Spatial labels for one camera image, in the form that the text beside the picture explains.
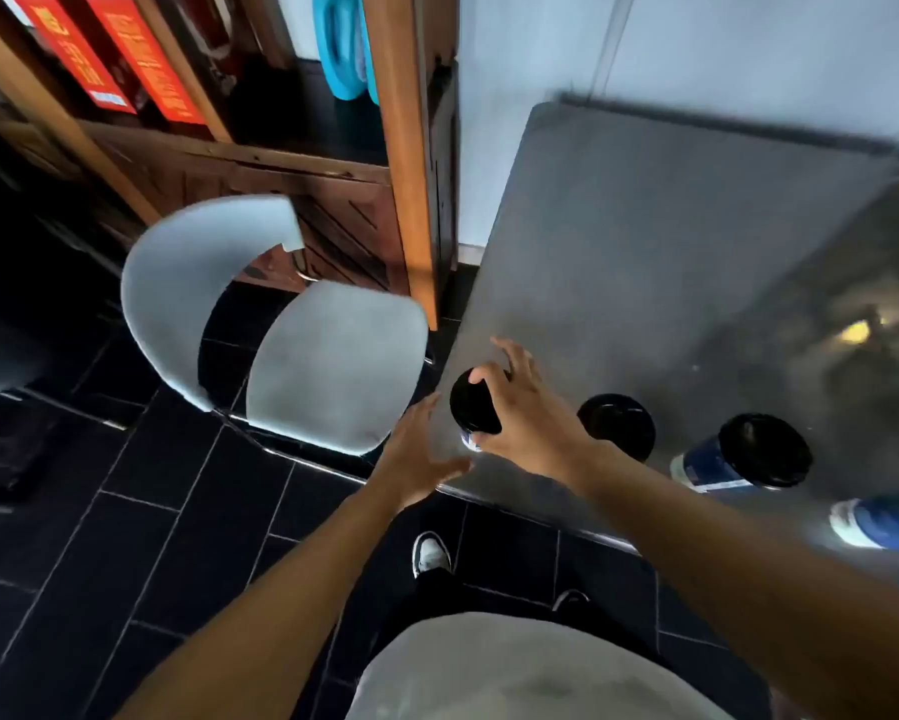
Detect person's left hand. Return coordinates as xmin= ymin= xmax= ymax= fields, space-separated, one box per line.
xmin=369 ymin=393 xmax=475 ymax=513

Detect person's right hand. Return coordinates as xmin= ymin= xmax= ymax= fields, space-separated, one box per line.
xmin=467 ymin=336 xmax=609 ymax=497

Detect blue cup with black lid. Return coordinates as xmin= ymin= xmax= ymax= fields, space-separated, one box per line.
xmin=449 ymin=367 xmax=512 ymax=453
xmin=576 ymin=394 xmax=657 ymax=465
xmin=670 ymin=412 xmax=815 ymax=495

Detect person's left forearm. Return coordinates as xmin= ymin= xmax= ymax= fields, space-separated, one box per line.
xmin=114 ymin=478 xmax=414 ymax=720

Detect person's right forearm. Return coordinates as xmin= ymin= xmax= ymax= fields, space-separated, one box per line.
xmin=578 ymin=442 xmax=899 ymax=720

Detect person's left white shoe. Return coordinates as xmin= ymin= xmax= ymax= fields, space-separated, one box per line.
xmin=411 ymin=531 xmax=453 ymax=580

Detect person's black trousers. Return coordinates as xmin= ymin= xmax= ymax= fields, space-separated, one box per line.
xmin=359 ymin=565 xmax=664 ymax=668

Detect grey curved-back chair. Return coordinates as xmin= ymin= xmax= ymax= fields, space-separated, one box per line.
xmin=121 ymin=193 xmax=430 ymax=457

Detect person's white shirt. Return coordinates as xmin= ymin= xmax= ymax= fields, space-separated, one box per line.
xmin=346 ymin=612 xmax=734 ymax=720

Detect brown wooden shelf unit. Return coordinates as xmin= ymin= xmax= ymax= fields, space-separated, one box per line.
xmin=0 ymin=0 xmax=463 ymax=332

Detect blue and white cup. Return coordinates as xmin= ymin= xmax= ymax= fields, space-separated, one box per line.
xmin=829 ymin=495 xmax=899 ymax=553

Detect red box with yellow print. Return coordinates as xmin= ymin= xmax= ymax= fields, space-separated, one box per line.
xmin=82 ymin=0 xmax=208 ymax=127
xmin=5 ymin=0 xmax=138 ymax=115

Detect blue plastic ring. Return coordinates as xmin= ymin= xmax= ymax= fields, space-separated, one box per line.
xmin=312 ymin=0 xmax=380 ymax=107

